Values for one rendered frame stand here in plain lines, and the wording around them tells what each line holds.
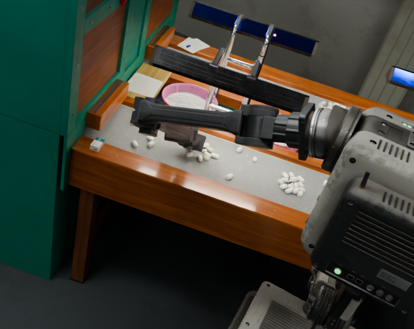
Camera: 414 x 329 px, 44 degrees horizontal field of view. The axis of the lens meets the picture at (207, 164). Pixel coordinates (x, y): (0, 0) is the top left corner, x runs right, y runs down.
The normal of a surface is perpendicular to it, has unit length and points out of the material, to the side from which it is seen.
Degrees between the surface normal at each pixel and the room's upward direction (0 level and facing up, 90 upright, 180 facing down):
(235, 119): 57
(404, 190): 90
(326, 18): 90
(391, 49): 90
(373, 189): 0
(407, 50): 90
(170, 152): 0
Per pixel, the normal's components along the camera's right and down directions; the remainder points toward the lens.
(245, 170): 0.23, -0.76
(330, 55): -0.43, 0.48
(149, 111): -0.41, -0.11
